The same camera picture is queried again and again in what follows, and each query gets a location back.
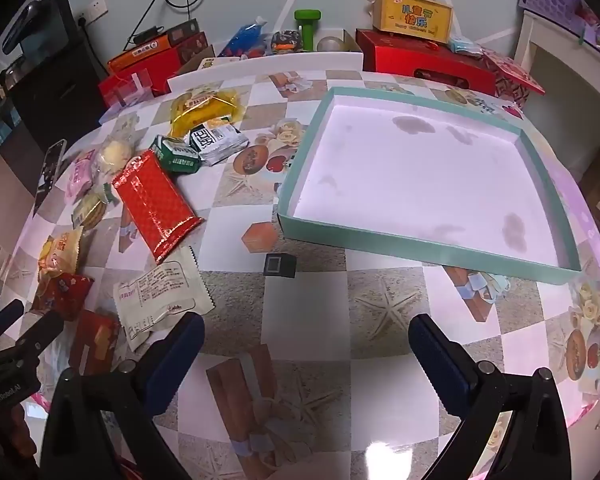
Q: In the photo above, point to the black smartphone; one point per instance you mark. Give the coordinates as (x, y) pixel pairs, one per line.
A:
(50, 170)

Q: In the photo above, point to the steel kettle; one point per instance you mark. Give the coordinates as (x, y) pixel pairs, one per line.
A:
(7, 76)

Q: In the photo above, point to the large red patterned snack packet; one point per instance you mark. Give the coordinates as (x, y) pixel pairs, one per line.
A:
(155, 205)

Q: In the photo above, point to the blue bead-filled bottle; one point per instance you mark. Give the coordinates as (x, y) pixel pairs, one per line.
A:
(242, 37)

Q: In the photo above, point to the small black square block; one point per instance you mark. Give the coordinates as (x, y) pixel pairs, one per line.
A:
(279, 265)

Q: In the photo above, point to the yellow soft bread packet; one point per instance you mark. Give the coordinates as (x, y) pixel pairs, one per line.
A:
(200, 110)

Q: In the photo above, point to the tan and orange snack packet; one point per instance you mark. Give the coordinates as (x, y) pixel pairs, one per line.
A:
(60, 255)

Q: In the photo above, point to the clear plastic bottle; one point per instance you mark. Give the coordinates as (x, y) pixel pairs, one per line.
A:
(330, 44)

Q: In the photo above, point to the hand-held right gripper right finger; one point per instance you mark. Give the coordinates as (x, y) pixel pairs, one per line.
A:
(437, 360)

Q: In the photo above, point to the cardboard box with white front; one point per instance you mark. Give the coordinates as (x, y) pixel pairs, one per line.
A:
(280, 65)

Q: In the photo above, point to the red box-shaped snack packet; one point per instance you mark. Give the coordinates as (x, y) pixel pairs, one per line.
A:
(95, 340)

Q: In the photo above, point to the green snack packet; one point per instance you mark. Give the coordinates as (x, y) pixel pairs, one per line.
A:
(177, 155)

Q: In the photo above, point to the white printed snack packet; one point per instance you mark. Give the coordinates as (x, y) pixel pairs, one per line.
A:
(155, 295)

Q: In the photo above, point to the dark flat box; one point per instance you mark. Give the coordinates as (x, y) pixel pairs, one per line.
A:
(182, 31)

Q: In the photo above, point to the clear plastic box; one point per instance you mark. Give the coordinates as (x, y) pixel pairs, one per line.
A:
(130, 90)

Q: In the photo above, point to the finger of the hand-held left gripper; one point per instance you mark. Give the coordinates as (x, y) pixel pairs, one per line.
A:
(0, 319)
(40, 332)

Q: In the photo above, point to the large red gift box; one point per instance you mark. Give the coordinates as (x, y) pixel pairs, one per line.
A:
(405, 60)

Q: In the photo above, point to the small red snack packet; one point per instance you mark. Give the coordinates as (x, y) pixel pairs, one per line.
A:
(62, 292)

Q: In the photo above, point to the dark red patterned box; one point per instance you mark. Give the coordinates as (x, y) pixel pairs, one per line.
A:
(195, 47)

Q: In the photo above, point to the black power adapter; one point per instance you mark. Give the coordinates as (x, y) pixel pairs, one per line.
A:
(147, 34)

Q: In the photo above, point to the plain red box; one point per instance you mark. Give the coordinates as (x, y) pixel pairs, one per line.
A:
(111, 87)

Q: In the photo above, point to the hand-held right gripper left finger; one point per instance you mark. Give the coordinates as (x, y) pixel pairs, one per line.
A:
(180, 355)

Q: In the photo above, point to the black countertop appliance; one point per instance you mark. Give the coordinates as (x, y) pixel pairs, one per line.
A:
(55, 25)

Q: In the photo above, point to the red patterned bag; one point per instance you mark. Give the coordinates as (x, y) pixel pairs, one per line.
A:
(510, 80)

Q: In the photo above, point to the green dumbbell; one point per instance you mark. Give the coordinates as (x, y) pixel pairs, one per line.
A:
(307, 30)

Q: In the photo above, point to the white wall socket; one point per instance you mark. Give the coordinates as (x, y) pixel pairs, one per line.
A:
(92, 9)

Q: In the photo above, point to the black cabinet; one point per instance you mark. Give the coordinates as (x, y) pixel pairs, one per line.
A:
(55, 105)

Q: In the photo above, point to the orange flat box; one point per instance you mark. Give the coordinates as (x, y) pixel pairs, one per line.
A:
(140, 55)

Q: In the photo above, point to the teal shallow cardboard box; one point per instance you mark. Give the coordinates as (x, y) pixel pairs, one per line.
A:
(405, 170)

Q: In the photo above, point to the cream bun in clear packet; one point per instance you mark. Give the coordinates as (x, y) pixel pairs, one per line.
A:
(114, 154)

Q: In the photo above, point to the pink snack packet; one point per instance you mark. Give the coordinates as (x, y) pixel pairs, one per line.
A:
(80, 175)

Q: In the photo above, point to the white furniture frame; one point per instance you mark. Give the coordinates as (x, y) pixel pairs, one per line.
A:
(524, 40)

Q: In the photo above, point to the light blue packet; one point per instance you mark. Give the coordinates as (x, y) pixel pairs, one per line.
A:
(462, 46)

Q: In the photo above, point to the small white and yellow box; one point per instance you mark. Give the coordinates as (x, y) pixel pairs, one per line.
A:
(215, 62)

